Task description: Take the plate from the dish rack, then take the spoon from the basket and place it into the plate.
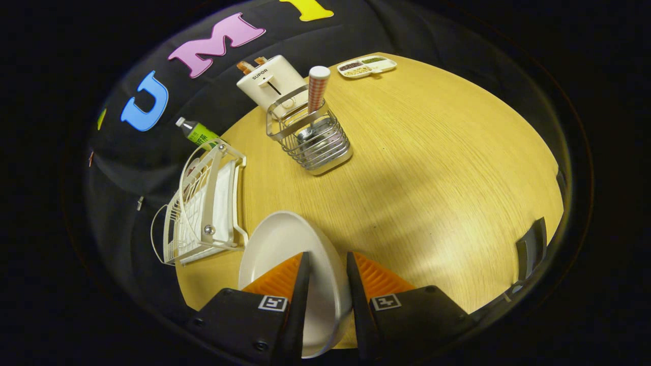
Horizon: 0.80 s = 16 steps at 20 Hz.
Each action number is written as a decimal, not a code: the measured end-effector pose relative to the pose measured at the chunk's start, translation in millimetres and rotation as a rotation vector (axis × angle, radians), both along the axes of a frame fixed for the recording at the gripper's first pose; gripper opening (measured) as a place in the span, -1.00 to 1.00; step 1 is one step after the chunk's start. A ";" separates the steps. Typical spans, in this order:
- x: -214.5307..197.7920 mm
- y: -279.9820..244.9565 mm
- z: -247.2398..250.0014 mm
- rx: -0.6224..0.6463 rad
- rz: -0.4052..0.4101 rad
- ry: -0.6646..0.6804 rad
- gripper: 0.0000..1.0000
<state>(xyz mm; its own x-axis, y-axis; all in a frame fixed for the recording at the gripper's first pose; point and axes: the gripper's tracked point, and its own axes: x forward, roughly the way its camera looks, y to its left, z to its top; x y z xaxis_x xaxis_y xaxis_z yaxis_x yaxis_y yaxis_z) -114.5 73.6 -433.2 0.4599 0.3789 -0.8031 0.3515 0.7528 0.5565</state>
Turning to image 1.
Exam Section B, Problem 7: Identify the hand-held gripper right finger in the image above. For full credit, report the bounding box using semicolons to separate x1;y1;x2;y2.
347;251;476;362

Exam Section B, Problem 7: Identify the green label water bottle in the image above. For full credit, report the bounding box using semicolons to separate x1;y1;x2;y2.
175;117;224;150

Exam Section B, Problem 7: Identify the white round plate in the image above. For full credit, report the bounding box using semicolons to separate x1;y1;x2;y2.
238;210;353;358

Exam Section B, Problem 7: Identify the white wire dish rack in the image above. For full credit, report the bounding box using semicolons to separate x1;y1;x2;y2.
151;138;250;267

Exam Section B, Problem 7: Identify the spoon with checkered handle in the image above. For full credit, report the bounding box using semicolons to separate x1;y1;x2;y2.
297;66;331;148

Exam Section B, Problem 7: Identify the divided white snack dish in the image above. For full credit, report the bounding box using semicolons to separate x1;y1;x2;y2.
337;55;397;79

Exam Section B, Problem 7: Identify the black backdrop cloth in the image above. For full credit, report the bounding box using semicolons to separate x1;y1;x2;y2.
84;0;575;285

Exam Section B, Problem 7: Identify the white toaster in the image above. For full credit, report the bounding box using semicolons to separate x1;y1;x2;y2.
236;55;309;120

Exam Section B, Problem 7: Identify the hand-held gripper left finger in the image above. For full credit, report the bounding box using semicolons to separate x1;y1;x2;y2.
186;252;311;364

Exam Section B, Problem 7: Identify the metal wire basket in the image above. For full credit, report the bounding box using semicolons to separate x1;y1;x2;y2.
265;84;353;176

